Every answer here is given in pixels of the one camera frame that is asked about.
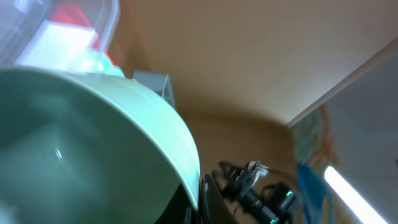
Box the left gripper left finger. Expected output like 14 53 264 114
154 184 192 224

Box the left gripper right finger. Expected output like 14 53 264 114
200 174 238 224

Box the green bowl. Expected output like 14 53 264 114
1 67 200 223

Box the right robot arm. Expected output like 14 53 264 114
221 181 300 224

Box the grey dishwasher rack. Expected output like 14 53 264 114
133 70 175 108

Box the clear plastic bin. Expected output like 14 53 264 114
1 0 123 77

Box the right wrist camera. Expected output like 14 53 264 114
245 161 269 185

